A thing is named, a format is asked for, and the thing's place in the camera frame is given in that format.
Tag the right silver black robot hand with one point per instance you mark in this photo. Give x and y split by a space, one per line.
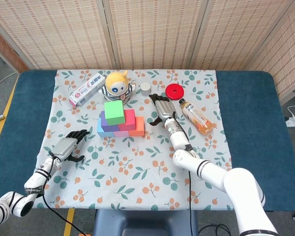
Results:
164 108

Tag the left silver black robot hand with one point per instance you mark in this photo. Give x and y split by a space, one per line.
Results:
65 148

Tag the orange foam cube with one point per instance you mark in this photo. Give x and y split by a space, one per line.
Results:
138 127

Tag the magenta foam cube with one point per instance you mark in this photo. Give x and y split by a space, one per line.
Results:
129 120

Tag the light blue foam cube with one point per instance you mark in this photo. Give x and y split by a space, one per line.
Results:
104 134

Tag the purple foam cube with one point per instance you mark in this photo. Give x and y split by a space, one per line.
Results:
108 125

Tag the pink foam cube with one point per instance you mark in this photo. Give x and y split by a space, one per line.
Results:
121 134

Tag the green foam cube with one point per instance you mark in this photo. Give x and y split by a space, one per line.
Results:
114 111

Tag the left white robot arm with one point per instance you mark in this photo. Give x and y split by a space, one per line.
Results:
22 191

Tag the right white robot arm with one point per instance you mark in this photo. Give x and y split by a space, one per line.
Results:
226 186

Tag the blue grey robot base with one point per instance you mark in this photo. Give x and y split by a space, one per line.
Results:
145 221

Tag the red disc with hole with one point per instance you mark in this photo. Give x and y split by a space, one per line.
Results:
170 93

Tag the small white jar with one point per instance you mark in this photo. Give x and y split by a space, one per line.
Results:
145 88

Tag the orange drink plastic bottle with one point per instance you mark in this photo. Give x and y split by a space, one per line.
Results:
196 116

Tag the yellow plush toy striped shirt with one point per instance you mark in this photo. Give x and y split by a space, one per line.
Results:
116 86

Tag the white toothpaste box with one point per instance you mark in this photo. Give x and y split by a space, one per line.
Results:
87 91

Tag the bamboo folding screen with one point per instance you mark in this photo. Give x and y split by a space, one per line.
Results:
150 37

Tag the floral fruit print tablecloth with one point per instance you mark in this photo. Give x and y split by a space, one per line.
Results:
137 184

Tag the teal padded table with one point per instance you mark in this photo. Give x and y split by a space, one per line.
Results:
248 98

